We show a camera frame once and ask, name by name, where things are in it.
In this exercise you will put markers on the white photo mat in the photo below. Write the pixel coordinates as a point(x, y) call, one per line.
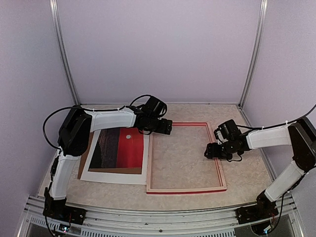
point(113, 177)

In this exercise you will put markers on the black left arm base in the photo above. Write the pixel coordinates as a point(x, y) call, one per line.
point(58, 210)

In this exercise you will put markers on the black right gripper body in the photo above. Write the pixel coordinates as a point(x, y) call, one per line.
point(225, 152)

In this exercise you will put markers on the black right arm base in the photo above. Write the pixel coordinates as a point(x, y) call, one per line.
point(264, 208)

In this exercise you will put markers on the wooden picture frame red edge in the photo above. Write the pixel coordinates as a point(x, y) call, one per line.
point(176, 163)

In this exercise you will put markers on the left aluminium corner post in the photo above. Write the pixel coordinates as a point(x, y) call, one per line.
point(62, 49)

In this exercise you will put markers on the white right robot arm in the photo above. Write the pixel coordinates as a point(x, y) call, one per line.
point(293, 141)

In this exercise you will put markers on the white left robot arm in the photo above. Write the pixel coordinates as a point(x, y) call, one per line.
point(80, 122)

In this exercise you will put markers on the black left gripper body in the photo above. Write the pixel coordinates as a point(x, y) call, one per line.
point(154, 127)

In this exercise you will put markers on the right aluminium corner post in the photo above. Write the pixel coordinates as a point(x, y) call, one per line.
point(255, 53)

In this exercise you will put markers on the aluminium front rail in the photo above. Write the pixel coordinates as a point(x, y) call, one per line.
point(108, 222)

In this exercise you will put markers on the aluminium corner post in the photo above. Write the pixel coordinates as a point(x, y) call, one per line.
point(255, 53)
point(62, 49)

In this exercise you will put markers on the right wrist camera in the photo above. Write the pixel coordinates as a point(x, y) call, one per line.
point(227, 130)

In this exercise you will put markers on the brown cardboard backing board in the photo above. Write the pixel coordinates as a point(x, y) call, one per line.
point(84, 163)

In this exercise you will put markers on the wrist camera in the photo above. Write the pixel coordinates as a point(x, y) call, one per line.
point(154, 108)
point(227, 130)

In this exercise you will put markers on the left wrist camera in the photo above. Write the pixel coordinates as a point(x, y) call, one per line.
point(154, 108)

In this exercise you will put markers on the red and black photo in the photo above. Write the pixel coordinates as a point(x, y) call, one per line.
point(118, 148)

